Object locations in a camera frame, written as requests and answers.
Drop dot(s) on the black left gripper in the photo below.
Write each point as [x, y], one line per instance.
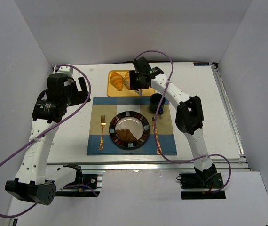
[78, 93]

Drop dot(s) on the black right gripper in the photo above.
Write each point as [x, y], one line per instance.
[135, 84]

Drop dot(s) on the small striped croissant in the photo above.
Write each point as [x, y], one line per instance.
[126, 80]

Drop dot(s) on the brown chocolate croissant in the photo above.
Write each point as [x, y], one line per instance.
[125, 135]

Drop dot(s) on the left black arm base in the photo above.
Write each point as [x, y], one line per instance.
[90, 187]

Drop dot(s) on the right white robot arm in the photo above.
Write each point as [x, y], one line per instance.
[189, 114]

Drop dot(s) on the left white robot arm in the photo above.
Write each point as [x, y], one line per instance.
[31, 183]

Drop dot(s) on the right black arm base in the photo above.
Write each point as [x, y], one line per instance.
[193, 188]

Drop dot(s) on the dark green mug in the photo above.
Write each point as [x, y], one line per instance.
[154, 103]

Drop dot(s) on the large striped croissant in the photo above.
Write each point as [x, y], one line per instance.
[116, 81]

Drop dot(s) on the yellow plastic tray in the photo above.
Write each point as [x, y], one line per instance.
[113, 92]

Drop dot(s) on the dark rimmed ceramic plate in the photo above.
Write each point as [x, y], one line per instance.
[136, 123]

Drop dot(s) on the blue beige checked placemat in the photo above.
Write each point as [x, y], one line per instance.
[110, 107]

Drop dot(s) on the gold fork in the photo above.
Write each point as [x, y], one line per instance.
[103, 124]

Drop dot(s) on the gold knife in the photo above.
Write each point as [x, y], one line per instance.
[159, 151]

